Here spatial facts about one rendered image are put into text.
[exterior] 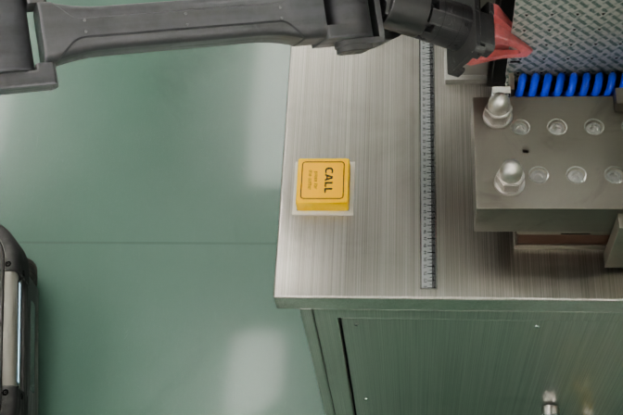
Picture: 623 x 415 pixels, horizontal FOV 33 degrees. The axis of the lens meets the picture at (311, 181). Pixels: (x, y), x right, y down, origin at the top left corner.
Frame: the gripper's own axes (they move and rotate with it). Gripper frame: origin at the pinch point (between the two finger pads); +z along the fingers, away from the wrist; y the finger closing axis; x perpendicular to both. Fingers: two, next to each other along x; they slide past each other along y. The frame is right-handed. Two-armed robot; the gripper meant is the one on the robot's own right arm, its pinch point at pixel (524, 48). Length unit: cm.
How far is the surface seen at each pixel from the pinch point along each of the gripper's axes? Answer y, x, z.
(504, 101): 7.4, -1.7, -2.1
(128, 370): 6, -131, -13
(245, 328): -4, -119, 9
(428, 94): -5.3, -21.0, -1.3
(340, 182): 10.4, -24.6, -12.9
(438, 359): 26.0, -40.3, 11.1
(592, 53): 0.3, 3.4, 7.7
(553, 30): 0.2, 5.0, 0.7
